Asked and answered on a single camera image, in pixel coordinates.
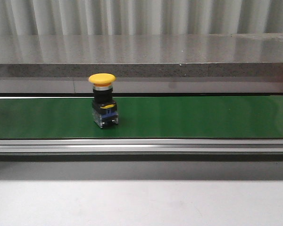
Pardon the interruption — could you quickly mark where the yellow mushroom push button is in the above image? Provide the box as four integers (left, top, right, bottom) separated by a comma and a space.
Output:
88, 73, 119, 129

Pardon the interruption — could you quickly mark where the green conveyor belt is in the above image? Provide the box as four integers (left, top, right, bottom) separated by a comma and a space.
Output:
0, 96, 283, 139

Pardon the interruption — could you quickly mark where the grey speckled stone counter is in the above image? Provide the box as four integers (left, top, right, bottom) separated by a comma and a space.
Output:
0, 33, 283, 78

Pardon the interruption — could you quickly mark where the white pleated curtain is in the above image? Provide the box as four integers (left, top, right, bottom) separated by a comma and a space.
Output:
0, 0, 283, 35

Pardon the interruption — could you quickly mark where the aluminium conveyor front rail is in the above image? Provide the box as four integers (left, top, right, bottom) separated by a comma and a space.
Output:
0, 138, 283, 155

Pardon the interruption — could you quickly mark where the white conveyor back rail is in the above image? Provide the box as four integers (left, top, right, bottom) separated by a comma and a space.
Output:
0, 76, 283, 94

